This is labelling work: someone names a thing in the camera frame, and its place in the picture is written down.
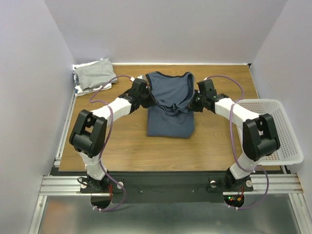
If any blue tank top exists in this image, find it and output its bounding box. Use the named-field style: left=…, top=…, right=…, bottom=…
left=146, top=71, right=195, bottom=138

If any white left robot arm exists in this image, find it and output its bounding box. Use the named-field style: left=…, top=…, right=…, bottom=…
left=69, top=78, right=156, bottom=192

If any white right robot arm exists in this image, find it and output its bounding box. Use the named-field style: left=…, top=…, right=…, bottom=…
left=188, top=77, right=280, bottom=190

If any grey folded tank top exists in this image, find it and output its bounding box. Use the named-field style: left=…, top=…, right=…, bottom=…
left=74, top=58, right=116, bottom=91

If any white plastic basket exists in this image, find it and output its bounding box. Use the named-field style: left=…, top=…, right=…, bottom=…
left=238, top=99, right=304, bottom=166

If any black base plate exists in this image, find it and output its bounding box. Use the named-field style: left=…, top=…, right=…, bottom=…
left=78, top=171, right=253, bottom=206

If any aluminium frame rail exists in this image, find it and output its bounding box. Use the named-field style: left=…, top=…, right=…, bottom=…
left=39, top=174, right=303, bottom=196

